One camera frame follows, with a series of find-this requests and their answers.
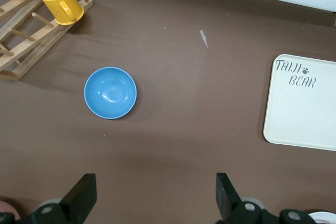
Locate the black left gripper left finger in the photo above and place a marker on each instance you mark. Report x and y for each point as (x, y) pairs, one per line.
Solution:
(81, 195)

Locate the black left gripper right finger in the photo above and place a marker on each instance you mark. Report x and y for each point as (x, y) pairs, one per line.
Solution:
(225, 195)

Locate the white round plate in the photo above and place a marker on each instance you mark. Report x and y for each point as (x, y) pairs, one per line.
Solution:
(324, 218)

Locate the pink bowl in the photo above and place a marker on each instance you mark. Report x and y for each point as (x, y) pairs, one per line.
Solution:
(8, 208)

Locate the blue bowl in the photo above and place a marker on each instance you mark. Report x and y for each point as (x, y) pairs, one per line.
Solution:
(110, 93)

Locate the cream tray with bear print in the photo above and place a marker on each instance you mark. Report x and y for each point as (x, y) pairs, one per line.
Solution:
(302, 111)

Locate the yellow mug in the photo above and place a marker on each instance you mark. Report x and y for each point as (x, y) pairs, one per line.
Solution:
(57, 1)

